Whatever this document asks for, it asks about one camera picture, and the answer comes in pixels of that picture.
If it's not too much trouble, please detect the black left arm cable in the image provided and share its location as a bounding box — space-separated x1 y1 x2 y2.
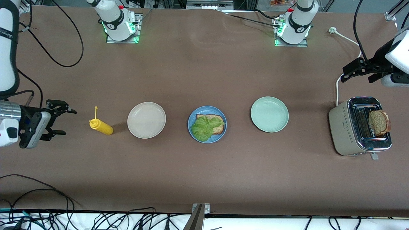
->
353 0 369 63

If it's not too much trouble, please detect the white toaster power cord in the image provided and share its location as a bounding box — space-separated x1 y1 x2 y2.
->
328 27 363 106

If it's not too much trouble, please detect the green lettuce leaf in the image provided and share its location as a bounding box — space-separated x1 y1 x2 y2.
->
191 116 226 142

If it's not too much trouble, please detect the beige chrome-top toaster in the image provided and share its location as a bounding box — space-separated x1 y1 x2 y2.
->
328 96 393 160

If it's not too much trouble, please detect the black cable behind table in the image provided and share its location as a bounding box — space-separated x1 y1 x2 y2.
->
222 9 282 28

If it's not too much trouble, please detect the looped black floor cable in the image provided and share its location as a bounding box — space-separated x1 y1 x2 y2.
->
9 188 75 212

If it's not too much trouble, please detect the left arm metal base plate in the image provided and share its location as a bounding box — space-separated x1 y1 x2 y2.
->
274 16 309 47

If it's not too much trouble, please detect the blue plate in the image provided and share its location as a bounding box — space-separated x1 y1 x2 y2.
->
188 106 227 143

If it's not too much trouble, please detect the light green plate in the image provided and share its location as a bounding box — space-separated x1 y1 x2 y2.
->
251 96 289 133

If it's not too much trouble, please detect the aluminium corner profile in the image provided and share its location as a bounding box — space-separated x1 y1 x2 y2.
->
384 0 409 22

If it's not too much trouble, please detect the brown bread slice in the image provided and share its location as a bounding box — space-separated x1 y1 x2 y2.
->
196 114 225 135
368 110 391 137

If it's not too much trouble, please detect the long black floor cable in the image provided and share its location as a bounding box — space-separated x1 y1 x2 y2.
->
0 174 82 211

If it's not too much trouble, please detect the aluminium camera post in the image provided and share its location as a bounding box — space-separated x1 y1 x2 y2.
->
183 203 211 230

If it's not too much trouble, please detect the beige plate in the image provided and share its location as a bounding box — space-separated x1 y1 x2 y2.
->
127 102 166 139

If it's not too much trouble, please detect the yellow squeeze bottle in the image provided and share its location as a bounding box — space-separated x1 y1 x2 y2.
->
89 106 114 135

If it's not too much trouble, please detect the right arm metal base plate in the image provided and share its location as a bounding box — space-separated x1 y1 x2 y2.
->
106 13 142 44

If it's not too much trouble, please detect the grey metal box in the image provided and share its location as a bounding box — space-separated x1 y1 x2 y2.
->
186 0 234 11

